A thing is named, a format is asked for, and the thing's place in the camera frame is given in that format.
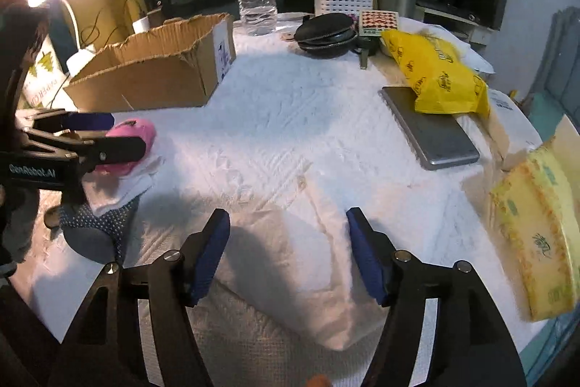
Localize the pink plush pouch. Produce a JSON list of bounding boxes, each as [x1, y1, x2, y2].
[[95, 118, 156, 177]]

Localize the black dotted glove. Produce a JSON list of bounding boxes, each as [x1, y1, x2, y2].
[[58, 197, 140, 264]]

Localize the white cloth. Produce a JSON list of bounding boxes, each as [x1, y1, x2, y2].
[[82, 154, 165, 217]]

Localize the person's thumb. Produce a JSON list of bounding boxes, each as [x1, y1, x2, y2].
[[306, 374, 332, 387]]

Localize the paper cup package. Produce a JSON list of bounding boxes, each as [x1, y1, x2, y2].
[[22, 36, 67, 108]]

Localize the cardboard box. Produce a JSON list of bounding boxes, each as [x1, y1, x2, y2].
[[65, 13, 236, 113]]

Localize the white charger adapter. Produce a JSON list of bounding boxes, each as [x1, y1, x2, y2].
[[132, 16, 150, 34]]

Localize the yellow tissue pack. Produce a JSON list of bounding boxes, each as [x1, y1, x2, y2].
[[490, 140, 579, 321]]

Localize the white tablecloth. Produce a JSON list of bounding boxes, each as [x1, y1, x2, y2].
[[13, 12, 550, 387]]

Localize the grey tablet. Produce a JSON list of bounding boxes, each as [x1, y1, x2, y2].
[[380, 86, 480, 171]]

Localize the black round pouch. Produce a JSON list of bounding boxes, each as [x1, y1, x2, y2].
[[294, 13, 358, 58]]

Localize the yellow plastic bag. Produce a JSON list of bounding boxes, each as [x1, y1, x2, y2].
[[381, 29, 490, 118]]

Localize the patterned card pack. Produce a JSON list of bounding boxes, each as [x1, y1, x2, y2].
[[358, 10, 399, 37]]

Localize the grey headboard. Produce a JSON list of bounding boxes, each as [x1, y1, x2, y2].
[[529, 7, 580, 139]]

